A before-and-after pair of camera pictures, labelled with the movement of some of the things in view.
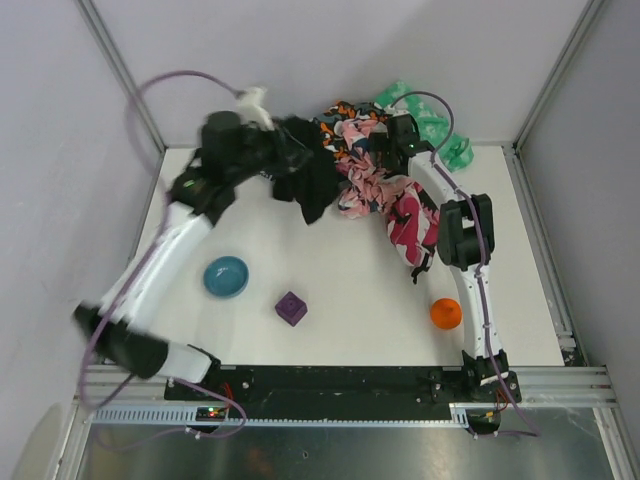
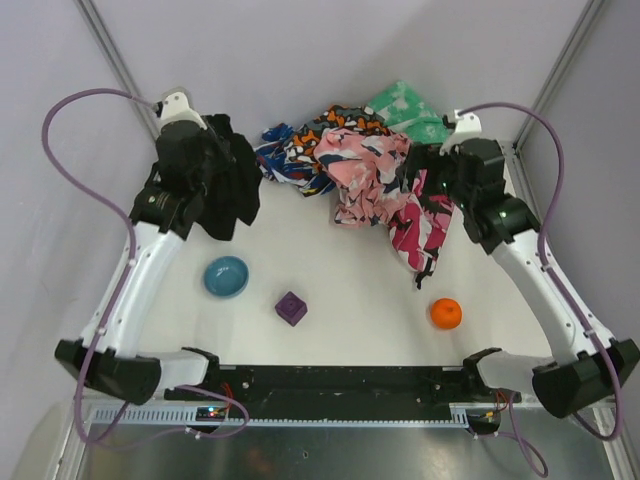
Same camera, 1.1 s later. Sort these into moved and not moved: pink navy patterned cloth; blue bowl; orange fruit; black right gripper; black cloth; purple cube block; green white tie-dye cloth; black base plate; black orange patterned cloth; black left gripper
Moved: black left gripper; black right gripper; pink navy patterned cloth; black cloth; black orange patterned cloth
Not moved: blue bowl; green white tie-dye cloth; orange fruit; purple cube block; black base plate
